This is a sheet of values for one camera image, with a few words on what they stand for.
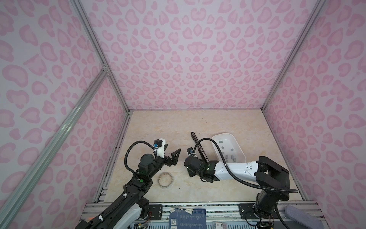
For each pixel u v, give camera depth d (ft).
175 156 2.28
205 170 2.06
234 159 3.02
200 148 3.12
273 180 1.46
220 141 3.30
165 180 2.77
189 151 2.50
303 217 2.27
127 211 1.72
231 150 3.15
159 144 2.18
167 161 2.27
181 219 2.31
